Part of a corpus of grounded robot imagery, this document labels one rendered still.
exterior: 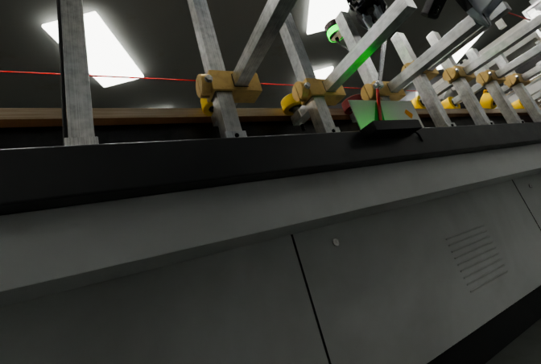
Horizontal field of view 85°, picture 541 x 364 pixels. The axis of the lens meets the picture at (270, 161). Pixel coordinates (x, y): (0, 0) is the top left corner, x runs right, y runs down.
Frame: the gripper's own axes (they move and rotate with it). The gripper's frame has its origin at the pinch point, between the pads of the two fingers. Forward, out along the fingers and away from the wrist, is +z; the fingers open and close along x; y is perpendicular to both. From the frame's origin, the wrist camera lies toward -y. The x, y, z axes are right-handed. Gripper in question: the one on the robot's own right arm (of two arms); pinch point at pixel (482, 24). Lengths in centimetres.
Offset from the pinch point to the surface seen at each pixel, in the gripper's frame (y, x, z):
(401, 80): -22.0, -1.5, -1.2
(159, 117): -46, -64, -5
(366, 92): -28.9, -8.3, -2.2
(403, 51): -28.4, 19.3, -20.0
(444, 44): -8.0, -1.5, -1.4
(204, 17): -27, -54, -20
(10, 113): -46, -93, -6
